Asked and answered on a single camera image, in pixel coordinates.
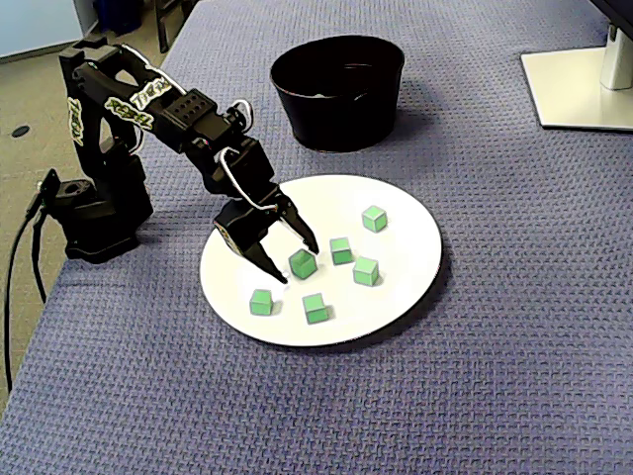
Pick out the black metal pot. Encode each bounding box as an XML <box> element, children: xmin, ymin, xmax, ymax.
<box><xmin>269</xmin><ymin>34</ymin><xmax>406</xmax><ymax>153</ymax></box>

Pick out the dark furniture frame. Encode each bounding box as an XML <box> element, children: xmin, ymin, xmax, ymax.
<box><xmin>153</xmin><ymin>0</ymin><xmax>199</xmax><ymax>53</ymax></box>

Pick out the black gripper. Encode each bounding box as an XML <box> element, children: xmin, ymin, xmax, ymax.
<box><xmin>197</xmin><ymin>138</ymin><xmax>320</xmax><ymax>286</ymax></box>

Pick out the green foam cube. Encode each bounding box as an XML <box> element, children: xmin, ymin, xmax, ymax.
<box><xmin>360</xmin><ymin>204</ymin><xmax>389</xmax><ymax>234</ymax></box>
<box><xmin>302</xmin><ymin>293</ymin><xmax>329</xmax><ymax>326</ymax></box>
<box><xmin>248</xmin><ymin>288</ymin><xmax>275</xmax><ymax>318</ymax></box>
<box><xmin>329</xmin><ymin>237</ymin><xmax>353</xmax><ymax>266</ymax></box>
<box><xmin>288</xmin><ymin>248</ymin><xmax>318</xmax><ymax>280</ymax></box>
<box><xmin>352</xmin><ymin>255</ymin><xmax>381</xmax><ymax>287</ymax></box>

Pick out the blue waffle cloth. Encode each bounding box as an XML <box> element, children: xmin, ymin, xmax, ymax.
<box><xmin>0</xmin><ymin>0</ymin><xmax>633</xmax><ymax>475</ymax></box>

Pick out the silver monitor stand column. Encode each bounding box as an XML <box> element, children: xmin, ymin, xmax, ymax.
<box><xmin>600</xmin><ymin>22</ymin><xmax>633</xmax><ymax>91</ymax></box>

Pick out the blue container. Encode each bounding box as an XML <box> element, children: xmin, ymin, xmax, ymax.
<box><xmin>92</xmin><ymin>0</ymin><xmax>152</xmax><ymax>35</ymax></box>

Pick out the white round plate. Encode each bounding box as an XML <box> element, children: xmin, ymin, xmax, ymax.
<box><xmin>199</xmin><ymin>173</ymin><xmax>444</xmax><ymax>347</ymax></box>

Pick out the black cable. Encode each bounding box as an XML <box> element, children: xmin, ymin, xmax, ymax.
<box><xmin>3</xmin><ymin>215</ymin><xmax>36</xmax><ymax>393</ymax></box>
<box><xmin>30</xmin><ymin>217</ymin><xmax>49</xmax><ymax>304</ymax></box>

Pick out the silver monitor stand base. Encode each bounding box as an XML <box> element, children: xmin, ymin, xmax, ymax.
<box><xmin>519</xmin><ymin>47</ymin><xmax>633</xmax><ymax>133</ymax></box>

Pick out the white red servo cable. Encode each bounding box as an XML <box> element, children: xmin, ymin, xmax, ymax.
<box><xmin>219</xmin><ymin>146</ymin><xmax>279</xmax><ymax>213</ymax></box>

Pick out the black monitor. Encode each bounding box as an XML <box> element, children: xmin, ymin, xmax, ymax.
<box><xmin>588</xmin><ymin>0</ymin><xmax>633</xmax><ymax>31</ymax></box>

